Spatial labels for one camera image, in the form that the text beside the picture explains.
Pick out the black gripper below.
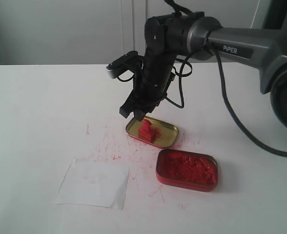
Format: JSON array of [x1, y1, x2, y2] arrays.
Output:
[[119, 47, 175, 121]]

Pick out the red stamp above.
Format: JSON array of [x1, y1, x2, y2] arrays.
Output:
[[138, 119, 156, 141]]

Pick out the white paper sheet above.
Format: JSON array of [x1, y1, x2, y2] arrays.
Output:
[[54, 158, 130, 210]]

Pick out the red ink tin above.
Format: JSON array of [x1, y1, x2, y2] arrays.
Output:
[[155, 149, 218, 192]]

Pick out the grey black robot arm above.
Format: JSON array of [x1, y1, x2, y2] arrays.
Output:
[[119, 12, 287, 127]]

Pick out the gold tin lid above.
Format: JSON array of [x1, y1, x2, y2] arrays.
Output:
[[125, 117, 179, 149]]

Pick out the white cabinet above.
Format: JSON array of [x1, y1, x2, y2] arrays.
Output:
[[0, 0, 287, 65]]

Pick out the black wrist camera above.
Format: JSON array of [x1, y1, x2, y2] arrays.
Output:
[[106, 51, 139, 79]]

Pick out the black cable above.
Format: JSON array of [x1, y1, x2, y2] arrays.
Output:
[[164, 0, 287, 159]]

